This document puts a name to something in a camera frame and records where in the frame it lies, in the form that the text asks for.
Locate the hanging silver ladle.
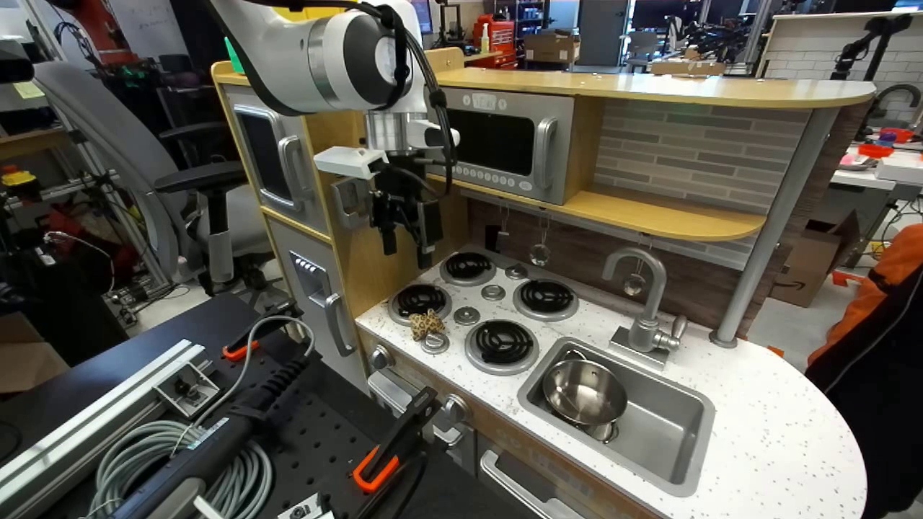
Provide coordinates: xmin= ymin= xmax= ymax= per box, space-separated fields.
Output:
xmin=529 ymin=215 xmax=553 ymax=268
xmin=623 ymin=234 xmax=648 ymax=298

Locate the black orange clamp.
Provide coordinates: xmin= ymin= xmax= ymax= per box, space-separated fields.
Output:
xmin=221 ymin=298 xmax=304 ymax=363
xmin=351 ymin=386 xmax=441 ymax=495

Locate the tall grey fridge door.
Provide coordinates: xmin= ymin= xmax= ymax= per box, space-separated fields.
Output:
xmin=265 ymin=215 xmax=370 ymax=391

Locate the spotted brown plush toy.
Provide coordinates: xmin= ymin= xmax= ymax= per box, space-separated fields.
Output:
xmin=409 ymin=308 xmax=447 ymax=342

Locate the wooden toy kitchen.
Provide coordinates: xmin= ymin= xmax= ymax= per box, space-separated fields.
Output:
xmin=211 ymin=47 xmax=878 ymax=519

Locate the stove burner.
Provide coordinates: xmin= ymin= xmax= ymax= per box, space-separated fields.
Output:
xmin=512 ymin=278 xmax=580 ymax=322
xmin=464 ymin=319 xmax=541 ymax=376
xmin=387 ymin=283 xmax=454 ymax=326
xmin=439 ymin=252 xmax=498 ymax=288

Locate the tall fridge door handle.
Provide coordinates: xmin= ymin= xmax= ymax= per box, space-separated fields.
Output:
xmin=323 ymin=291 xmax=358 ymax=358

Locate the coil of grey cable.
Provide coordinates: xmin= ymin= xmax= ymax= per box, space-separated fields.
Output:
xmin=85 ymin=314 xmax=317 ymax=519

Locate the silver tap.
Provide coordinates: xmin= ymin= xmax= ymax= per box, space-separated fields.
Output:
xmin=601 ymin=247 xmax=689 ymax=373

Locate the hanging black spatula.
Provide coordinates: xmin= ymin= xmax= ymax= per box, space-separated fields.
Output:
xmin=484 ymin=208 xmax=511 ymax=254

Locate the microwave door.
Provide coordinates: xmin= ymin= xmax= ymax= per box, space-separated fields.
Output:
xmin=431 ymin=88 xmax=576 ymax=206

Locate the silver pot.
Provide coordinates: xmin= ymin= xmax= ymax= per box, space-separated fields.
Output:
xmin=542 ymin=350 xmax=629 ymax=427

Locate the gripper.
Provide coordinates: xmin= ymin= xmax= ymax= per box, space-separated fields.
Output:
xmin=371 ymin=163 xmax=445 ymax=270

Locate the red tool chest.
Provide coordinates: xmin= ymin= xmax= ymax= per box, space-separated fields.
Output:
xmin=472 ymin=14 xmax=517 ymax=70

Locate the oven door handle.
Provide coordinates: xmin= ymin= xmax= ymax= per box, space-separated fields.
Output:
xmin=367 ymin=371 xmax=464 ymax=446

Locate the silver sink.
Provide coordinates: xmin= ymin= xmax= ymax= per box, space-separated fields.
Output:
xmin=516 ymin=336 xmax=717 ymax=499

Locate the large black clamp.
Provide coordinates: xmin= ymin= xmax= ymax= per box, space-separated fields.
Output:
xmin=108 ymin=352 xmax=312 ymax=519

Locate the small grey fridge door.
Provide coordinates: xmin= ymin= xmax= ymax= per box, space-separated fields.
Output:
xmin=222 ymin=85 xmax=330 ymax=233

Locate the tap lever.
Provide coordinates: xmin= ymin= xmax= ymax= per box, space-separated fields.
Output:
xmin=653 ymin=314 xmax=689 ymax=353

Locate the silver cabinet door handle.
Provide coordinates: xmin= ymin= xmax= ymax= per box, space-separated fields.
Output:
xmin=479 ymin=450 xmax=581 ymax=519

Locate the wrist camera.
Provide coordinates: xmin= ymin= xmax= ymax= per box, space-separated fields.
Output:
xmin=313 ymin=146 xmax=388 ymax=182

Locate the microwave door handle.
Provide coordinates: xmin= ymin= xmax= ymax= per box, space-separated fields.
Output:
xmin=532 ymin=117 xmax=560 ymax=190

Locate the white table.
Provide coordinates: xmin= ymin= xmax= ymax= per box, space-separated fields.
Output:
xmin=829 ymin=141 xmax=923 ymax=204

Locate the open cardboard box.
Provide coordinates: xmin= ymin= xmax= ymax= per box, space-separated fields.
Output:
xmin=769 ymin=210 xmax=861 ymax=309

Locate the closed cardboard box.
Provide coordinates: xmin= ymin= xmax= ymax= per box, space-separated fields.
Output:
xmin=523 ymin=30 xmax=582 ymax=65

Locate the person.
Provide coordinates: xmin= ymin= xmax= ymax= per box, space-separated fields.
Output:
xmin=804 ymin=223 xmax=923 ymax=519

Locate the aluminium rail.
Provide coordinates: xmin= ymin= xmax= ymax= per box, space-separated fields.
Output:
xmin=0 ymin=338 xmax=221 ymax=519

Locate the small fridge door handle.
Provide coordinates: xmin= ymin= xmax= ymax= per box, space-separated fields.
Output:
xmin=278 ymin=135 xmax=312 ymax=203

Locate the grey office chair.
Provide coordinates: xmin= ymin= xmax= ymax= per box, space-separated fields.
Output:
xmin=32 ymin=61 xmax=273 ymax=297

